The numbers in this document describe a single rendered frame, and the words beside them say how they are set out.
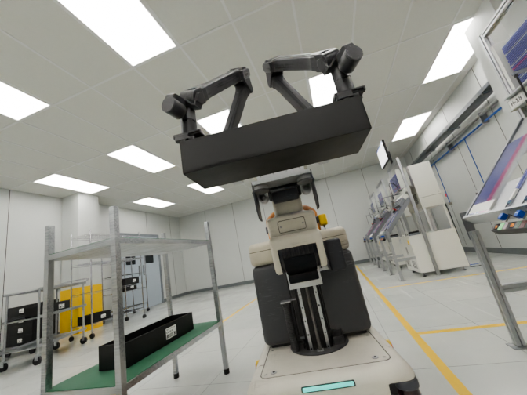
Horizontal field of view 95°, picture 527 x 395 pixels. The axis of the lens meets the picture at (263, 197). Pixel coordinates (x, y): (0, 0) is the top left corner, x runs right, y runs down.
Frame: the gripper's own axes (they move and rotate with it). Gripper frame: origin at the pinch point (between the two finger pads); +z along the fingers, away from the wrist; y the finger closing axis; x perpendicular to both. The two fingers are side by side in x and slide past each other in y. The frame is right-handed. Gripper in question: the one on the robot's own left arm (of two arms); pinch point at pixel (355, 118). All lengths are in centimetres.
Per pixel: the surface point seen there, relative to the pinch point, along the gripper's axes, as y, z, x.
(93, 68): -197, -192, 113
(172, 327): -115, 66, 79
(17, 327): -502, 62, 289
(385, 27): 126, -191, 170
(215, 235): -333, -95, 819
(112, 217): -109, 5, 25
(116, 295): -109, 40, 25
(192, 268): -447, 8, 837
